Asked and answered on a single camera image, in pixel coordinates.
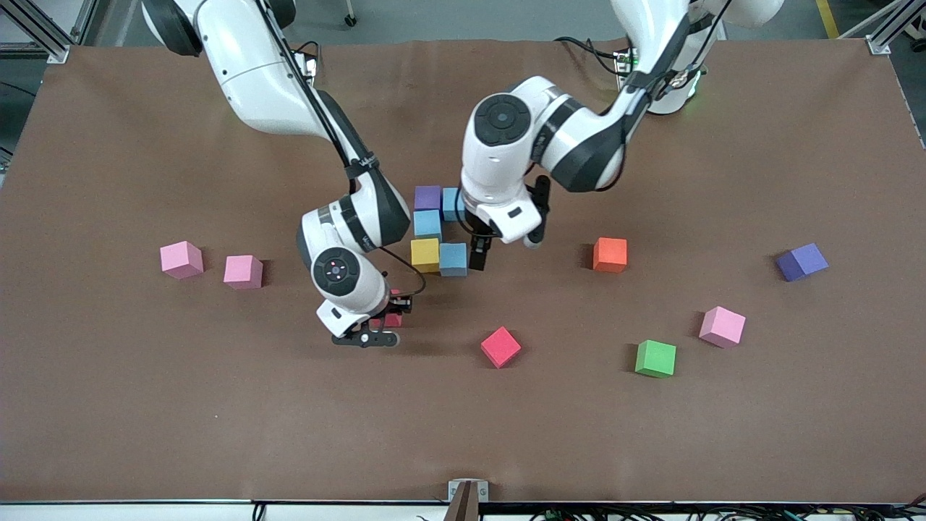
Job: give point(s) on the black caster wheel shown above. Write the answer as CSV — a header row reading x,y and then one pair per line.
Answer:
x,y
351,20

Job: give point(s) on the yellow foam cube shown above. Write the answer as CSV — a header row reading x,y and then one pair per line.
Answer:
x,y
425,255

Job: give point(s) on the white table edge rail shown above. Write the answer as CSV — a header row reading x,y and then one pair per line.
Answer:
x,y
145,512

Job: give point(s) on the pink foam cube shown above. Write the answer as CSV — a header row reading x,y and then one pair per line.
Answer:
x,y
243,272
181,260
722,326

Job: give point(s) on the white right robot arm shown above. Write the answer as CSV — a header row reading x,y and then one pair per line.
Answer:
x,y
253,72

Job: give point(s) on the grey metal table bracket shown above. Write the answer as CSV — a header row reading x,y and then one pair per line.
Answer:
x,y
468,499

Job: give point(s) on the brown table cover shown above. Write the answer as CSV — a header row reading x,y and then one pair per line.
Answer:
x,y
434,434

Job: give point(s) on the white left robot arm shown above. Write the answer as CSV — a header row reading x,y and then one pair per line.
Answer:
x,y
506,159

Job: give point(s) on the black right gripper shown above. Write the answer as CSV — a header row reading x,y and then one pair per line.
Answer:
x,y
400,302

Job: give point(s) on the red foam cube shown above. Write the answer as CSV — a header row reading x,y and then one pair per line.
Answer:
x,y
500,347
393,320

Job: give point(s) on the blue foam cube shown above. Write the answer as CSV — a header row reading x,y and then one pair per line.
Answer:
x,y
451,206
427,224
453,259

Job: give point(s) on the purple foam cube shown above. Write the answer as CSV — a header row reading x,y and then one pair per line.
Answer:
x,y
427,197
801,262

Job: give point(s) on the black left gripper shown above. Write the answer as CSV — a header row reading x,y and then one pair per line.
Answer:
x,y
478,248

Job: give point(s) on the orange foam cube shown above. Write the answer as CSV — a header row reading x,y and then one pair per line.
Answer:
x,y
610,254

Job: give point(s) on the green foam cube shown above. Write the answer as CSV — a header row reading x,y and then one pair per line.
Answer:
x,y
655,358

